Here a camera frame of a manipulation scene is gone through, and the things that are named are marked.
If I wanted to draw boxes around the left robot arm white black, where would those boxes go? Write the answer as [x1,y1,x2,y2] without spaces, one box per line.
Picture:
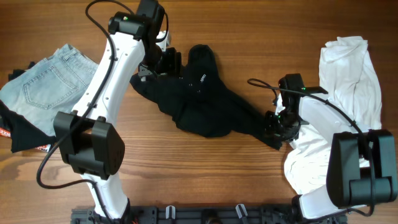
[53,1,181,223]

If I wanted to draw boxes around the light blue folded jeans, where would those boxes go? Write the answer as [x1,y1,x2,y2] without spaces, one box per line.
[1,44,98,136]

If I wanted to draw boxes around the black polo shirt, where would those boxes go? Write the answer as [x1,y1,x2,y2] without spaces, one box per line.
[130,44,282,150]

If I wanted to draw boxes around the white crumpled shirt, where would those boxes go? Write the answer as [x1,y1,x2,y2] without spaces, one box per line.
[284,36,382,195]

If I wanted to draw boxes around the black folded shirt under jeans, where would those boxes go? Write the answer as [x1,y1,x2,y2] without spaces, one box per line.
[1,60,62,152]

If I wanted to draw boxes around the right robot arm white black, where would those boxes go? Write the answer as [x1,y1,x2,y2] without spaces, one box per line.
[266,73,397,223]

